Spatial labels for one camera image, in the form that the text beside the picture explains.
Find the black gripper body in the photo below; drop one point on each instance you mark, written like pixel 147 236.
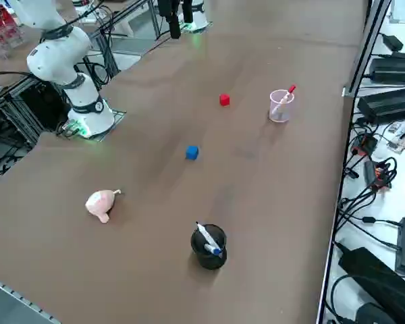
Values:
pixel 167 5

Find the red magnetic block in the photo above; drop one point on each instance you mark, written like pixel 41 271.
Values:
pixel 224 100

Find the blue magnetic block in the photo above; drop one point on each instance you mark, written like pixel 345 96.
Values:
pixel 192 153

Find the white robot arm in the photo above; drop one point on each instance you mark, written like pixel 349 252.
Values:
pixel 197 13
pixel 87 114

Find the white box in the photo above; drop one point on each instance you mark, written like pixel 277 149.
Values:
pixel 123 25

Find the red-capped white marker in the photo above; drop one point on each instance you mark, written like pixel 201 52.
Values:
pixel 291 89

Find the clear pink pen cup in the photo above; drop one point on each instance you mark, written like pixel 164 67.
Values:
pixel 279 114

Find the clear acrylic rack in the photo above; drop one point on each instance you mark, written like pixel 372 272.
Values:
pixel 3 37

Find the pink pig plush toy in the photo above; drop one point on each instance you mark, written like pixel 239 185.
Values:
pixel 99 202

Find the small black power adapter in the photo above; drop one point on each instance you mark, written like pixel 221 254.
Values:
pixel 392 42

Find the blue-capped white marker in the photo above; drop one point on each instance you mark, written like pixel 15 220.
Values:
pixel 207 239

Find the red and black device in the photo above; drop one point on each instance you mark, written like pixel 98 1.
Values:
pixel 366 144

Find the black pen cup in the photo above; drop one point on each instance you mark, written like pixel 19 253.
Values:
pixel 209 260

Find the bare circuit board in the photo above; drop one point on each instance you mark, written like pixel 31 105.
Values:
pixel 403 135

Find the black and orange device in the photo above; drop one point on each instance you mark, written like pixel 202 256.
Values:
pixel 378 177

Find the large black power adapter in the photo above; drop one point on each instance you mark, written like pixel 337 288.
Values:
pixel 374 280

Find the black frame rack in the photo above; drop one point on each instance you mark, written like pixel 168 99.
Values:
pixel 37 104

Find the aluminium frame post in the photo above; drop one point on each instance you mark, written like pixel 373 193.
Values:
pixel 368 47

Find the aluminium table edge rail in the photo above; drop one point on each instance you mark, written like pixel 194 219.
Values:
pixel 13 293
pixel 334 219

